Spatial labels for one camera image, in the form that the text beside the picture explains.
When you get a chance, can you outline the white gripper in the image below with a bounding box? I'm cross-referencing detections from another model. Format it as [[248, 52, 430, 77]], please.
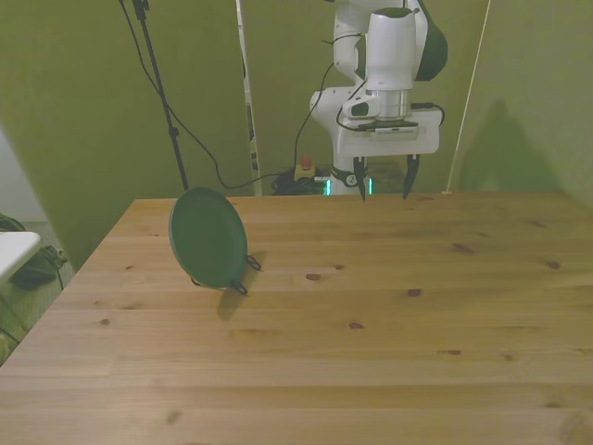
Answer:
[[336, 108, 441, 204]]

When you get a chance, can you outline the dark green round plate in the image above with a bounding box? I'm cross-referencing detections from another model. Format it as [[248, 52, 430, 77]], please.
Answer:
[[168, 185, 249, 292]]

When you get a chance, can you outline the yellow emergency stop button box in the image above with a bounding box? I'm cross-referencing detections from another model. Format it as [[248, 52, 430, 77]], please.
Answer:
[[296, 156, 319, 182]]

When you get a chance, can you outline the white vertical strip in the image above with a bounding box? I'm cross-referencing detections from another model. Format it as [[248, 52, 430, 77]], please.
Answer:
[[234, 0, 263, 197]]

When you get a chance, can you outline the black tripod stand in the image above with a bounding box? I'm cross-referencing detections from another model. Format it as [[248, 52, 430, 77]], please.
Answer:
[[132, 0, 191, 191]]

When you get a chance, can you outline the dark bag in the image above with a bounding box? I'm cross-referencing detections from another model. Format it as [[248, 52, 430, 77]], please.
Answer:
[[9, 245, 69, 289]]

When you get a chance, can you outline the white side table top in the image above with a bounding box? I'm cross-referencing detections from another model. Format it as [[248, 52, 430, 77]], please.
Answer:
[[0, 231, 42, 285]]

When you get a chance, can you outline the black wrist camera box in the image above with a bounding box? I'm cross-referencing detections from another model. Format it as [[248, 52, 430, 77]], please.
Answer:
[[356, 119, 419, 137]]

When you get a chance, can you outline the short black camera cable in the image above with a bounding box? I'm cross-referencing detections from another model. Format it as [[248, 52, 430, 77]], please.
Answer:
[[409, 101, 446, 129]]

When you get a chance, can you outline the black cable bundle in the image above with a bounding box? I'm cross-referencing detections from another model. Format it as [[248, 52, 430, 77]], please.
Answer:
[[271, 169, 326, 197]]

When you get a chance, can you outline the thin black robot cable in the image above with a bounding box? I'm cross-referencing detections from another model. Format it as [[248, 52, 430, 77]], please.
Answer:
[[292, 62, 335, 180]]

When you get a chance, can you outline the white hanging cord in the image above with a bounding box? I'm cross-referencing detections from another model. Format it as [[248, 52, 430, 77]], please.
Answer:
[[442, 0, 492, 196]]

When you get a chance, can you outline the long black cable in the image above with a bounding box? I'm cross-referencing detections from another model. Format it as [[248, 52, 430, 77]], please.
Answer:
[[118, 0, 284, 190]]

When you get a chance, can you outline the black wire plate stand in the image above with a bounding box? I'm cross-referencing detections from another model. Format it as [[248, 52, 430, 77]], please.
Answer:
[[190, 253, 264, 297]]

